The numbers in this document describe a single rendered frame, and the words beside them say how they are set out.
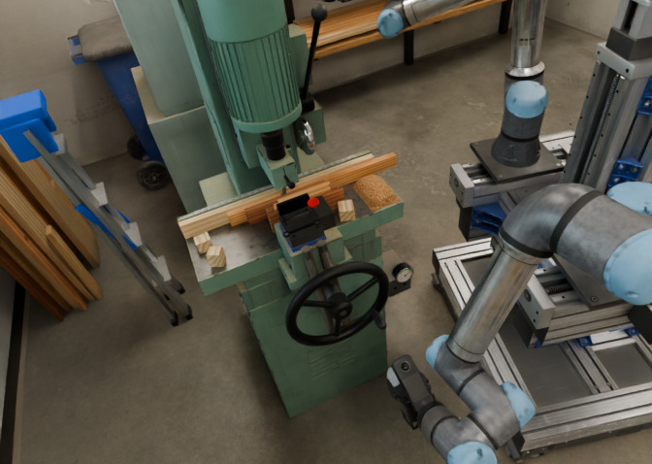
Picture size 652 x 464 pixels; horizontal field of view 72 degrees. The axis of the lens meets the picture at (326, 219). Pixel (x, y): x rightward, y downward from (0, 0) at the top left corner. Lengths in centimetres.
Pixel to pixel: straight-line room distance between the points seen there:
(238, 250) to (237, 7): 60
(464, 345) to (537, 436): 79
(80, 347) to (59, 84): 175
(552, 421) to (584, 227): 106
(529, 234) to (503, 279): 10
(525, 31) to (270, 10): 83
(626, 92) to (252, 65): 86
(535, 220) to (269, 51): 62
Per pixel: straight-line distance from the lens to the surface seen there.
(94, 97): 352
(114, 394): 227
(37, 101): 175
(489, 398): 97
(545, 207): 79
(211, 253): 119
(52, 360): 254
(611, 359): 194
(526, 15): 154
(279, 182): 122
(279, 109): 108
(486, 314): 90
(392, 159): 141
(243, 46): 101
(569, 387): 183
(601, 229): 76
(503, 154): 158
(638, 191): 121
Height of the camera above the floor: 176
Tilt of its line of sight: 43 degrees down
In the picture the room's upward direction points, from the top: 9 degrees counter-clockwise
